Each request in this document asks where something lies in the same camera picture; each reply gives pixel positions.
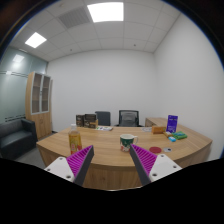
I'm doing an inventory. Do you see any black mesh office chair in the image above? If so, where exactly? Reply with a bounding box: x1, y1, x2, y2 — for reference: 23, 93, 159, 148
114, 109, 144, 128

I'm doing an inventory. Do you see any orange-labelled drink bottle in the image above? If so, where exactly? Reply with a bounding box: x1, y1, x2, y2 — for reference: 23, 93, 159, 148
67, 123, 83, 156

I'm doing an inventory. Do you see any large dark brown box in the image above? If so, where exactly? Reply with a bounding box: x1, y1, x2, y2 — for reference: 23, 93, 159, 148
83, 113, 99, 130

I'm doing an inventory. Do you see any small wooden box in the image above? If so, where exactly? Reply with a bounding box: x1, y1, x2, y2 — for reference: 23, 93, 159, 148
151, 125, 167, 135

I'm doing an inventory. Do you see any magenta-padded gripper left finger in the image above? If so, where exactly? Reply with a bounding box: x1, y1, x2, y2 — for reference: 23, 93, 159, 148
43, 144, 95, 187

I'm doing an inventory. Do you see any wooden glass-door shelf cabinet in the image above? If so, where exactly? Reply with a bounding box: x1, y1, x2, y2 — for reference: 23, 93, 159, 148
24, 71, 54, 139

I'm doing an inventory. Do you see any colourful printed booklet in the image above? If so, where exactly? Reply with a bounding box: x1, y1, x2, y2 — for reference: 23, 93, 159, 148
95, 125, 114, 132

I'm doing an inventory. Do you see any black leather sofa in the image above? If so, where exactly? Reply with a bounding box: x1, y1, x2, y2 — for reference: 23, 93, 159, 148
0, 118, 38, 160

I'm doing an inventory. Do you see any flat round red coaster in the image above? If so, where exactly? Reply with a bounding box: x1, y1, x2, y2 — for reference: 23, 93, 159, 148
148, 146, 163, 154

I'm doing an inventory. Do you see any large square ceiling light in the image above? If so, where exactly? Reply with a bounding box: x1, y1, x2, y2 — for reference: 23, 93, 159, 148
86, 1, 125, 24

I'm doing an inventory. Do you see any green folded cloth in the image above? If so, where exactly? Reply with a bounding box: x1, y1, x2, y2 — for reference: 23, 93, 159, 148
171, 131, 188, 141

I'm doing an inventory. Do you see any small square ceiling light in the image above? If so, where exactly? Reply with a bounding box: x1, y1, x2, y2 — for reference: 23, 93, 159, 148
24, 31, 48, 49

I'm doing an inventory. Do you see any dark grey office chair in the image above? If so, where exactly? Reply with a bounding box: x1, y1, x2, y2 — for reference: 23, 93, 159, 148
94, 110, 112, 127

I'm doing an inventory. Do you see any upright purple box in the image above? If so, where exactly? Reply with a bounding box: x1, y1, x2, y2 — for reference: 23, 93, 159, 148
166, 114, 179, 134

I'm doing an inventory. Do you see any green and white mug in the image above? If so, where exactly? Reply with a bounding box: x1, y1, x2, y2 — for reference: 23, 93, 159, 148
119, 133, 139, 153

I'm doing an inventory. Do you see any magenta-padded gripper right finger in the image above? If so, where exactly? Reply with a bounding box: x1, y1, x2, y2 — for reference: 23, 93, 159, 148
128, 143, 184, 187

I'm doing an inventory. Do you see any small dark brown box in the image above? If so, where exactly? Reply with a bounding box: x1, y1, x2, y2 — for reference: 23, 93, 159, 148
75, 114, 86, 128

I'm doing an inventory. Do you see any ceiling air vent grille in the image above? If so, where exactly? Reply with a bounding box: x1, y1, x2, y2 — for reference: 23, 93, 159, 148
57, 6, 91, 29

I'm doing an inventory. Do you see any wooden side desk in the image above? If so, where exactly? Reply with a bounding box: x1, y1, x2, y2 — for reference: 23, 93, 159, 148
144, 117, 169, 128

